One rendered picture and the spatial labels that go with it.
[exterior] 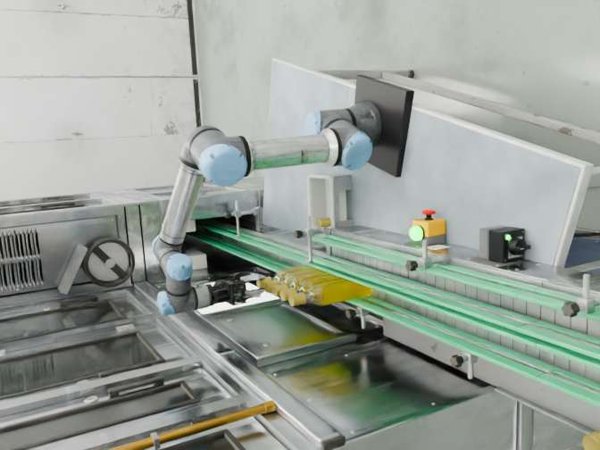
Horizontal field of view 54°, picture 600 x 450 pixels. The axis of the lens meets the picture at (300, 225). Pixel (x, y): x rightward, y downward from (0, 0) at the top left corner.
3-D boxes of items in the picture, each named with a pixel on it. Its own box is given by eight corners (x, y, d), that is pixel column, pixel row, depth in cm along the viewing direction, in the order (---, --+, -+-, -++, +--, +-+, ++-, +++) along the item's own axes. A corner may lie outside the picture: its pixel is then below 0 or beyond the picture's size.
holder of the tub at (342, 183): (329, 241, 232) (312, 244, 229) (327, 172, 228) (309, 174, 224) (354, 248, 218) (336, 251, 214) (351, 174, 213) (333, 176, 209)
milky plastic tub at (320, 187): (328, 229, 232) (309, 231, 227) (325, 172, 228) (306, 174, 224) (353, 234, 216) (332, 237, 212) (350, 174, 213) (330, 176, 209)
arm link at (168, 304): (163, 300, 173) (162, 322, 177) (199, 294, 178) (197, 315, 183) (156, 285, 179) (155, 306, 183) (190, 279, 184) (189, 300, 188)
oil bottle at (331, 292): (362, 291, 193) (306, 303, 183) (362, 274, 192) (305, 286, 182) (372, 295, 188) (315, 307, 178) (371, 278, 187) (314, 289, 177)
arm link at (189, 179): (183, 110, 169) (142, 252, 187) (195, 124, 161) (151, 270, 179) (219, 117, 175) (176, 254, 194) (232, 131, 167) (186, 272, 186)
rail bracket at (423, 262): (442, 262, 158) (403, 270, 151) (442, 235, 157) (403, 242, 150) (453, 264, 154) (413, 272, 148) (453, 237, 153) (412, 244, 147)
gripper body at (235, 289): (249, 303, 187) (213, 310, 182) (238, 297, 195) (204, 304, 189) (247, 279, 186) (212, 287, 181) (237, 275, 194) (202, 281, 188)
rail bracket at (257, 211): (270, 232, 271) (225, 238, 260) (268, 195, 268) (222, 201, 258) (275, 233, 267) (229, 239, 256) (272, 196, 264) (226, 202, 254)
